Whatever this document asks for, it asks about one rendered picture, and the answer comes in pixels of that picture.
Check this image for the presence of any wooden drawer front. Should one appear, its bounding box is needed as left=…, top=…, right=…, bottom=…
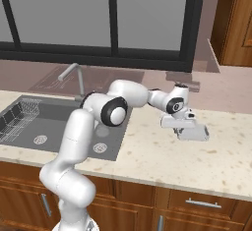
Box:
left=167, top=188, right=240, bottom=223

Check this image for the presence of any tall wooden cabinet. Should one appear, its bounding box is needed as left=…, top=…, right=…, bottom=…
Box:
left=210, top=0, right=252, bottom=68

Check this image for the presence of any pale grey tupperware box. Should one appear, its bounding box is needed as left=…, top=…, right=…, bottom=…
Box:
left=176, top=124, right=211, bottom=143

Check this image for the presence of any black framed window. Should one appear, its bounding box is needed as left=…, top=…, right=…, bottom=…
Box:
left=0, top=0, right=208, bottom=74

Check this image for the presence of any grey metal tap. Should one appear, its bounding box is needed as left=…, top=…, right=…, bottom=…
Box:
left=57, top=62, right=87, bottom=102

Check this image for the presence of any grey double basin sink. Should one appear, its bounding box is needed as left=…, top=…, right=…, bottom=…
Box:
left=0, top=93, right=134, bottom=162

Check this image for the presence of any silver cupboard door handle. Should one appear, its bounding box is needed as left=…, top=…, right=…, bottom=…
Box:
left=157, top=214, right=164, bottom=231
left=40, top=192, right=53, bottom=218

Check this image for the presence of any silver drawer handle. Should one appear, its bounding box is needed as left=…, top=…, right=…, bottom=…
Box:
left=185, top=198, right=222, bottom=209

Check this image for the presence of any wooden cupboard door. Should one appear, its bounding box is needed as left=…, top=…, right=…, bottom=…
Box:
left=154, top=208, right=252, bottom=231
left=86, top=195, right=156, bottom=231
left=0, top=175, right=63, bottom=231

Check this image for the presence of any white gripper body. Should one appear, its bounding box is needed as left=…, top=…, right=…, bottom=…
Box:
left=159, top=112, right=198, bottom=130

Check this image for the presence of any wire dish rack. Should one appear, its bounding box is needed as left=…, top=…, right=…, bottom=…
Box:
left=0, top=97, right=42, bottom=144

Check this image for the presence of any clear glass cup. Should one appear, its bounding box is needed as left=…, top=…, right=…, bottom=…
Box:
left=94, top=123, right=111, bottom=139

